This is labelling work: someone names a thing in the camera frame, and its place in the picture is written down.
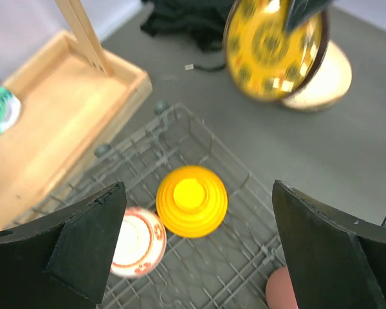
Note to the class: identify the yellow patterned small plate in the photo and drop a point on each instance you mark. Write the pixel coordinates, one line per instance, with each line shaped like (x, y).
(266, 62)

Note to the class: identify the beige bird plate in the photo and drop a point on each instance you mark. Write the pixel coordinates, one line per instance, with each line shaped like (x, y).
(330, 83)

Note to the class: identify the white orange patterned bowl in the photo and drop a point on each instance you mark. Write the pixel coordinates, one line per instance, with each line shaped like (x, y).
(141, 244)

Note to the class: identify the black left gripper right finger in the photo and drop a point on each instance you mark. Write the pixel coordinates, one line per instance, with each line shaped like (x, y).
(335, 260)

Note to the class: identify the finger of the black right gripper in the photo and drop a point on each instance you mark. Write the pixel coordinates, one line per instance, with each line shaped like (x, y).
(299, 11)

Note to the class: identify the pink mug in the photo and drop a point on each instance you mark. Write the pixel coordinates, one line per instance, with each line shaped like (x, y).
(279, 290)

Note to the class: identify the grey wire dish rack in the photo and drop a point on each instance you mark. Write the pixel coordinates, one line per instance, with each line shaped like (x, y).
(222, 241)

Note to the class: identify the wooden stand tray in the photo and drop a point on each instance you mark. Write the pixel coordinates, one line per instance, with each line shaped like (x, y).
(75, 95)

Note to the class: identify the yellow ribbed bowl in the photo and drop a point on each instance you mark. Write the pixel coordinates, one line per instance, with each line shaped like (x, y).
(192, 201)

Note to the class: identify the black cloth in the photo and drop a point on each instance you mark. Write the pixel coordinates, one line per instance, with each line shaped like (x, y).
(203, 21)

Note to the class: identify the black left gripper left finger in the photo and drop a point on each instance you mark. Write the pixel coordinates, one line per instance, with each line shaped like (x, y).
(63, 259)

